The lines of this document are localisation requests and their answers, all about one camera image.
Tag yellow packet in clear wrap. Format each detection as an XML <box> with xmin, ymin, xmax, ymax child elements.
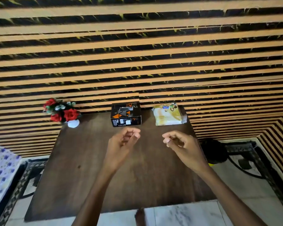
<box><xmin>151</xmin><ymin>102</ymin><xmax>188</xmax><ymax>126</ymax></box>

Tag person's left forearm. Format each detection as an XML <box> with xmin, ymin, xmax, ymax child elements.
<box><xmin>71</xmin><ymin>163</ymin><xmax>120</xmax><ymax>226</ymax></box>

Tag floral bed sheet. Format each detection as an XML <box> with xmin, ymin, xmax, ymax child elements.
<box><xmin>0</xmin><ymin>141</ymin><xmax>23</xmax><ymax>217</ymax></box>

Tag person's left hand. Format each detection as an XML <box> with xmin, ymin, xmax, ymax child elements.
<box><xmin>103</xmin><ymin>127</ymin><xmax>141</xmax><ymax>175</ymax></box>

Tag black bag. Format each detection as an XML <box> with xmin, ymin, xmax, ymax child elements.
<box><xmin>200</xmin><ymin>138</ymin><xmax>229</xmax><ymax>165</ymax></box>

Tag red artificial flower bunch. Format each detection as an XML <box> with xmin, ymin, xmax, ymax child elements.
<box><xmin>43</xmin><ymin>98</ymin><xmax>82</xmax><ymax>123</ymax></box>

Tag person's right forearm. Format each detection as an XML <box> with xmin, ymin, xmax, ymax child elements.
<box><xmin>196</xmin><ymin>165</ymin><xmax>267</xmax><ymax>226</ymax></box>

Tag small white vase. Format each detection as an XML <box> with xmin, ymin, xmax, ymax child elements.
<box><xmin>67</xmin><ymin>119</ymin><xmax>80</xmax><ymax>129</ymax></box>

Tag person's foot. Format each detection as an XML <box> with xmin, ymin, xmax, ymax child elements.
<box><xmin>135</xmin><ymin>208</ymin><xmax>147</xmax><ymax>226</ymax></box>

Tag black box with orange triangles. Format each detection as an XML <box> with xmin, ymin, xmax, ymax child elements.
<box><xmin>110</xmin><ymin>102</ymin><xmax>142</xmax><ymax>127</ymax></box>

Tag person's right hand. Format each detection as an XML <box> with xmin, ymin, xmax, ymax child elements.
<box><xmin>162</xmin><ymin>130</ymin><xmax>211</xmax><ymax>175</ymax></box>

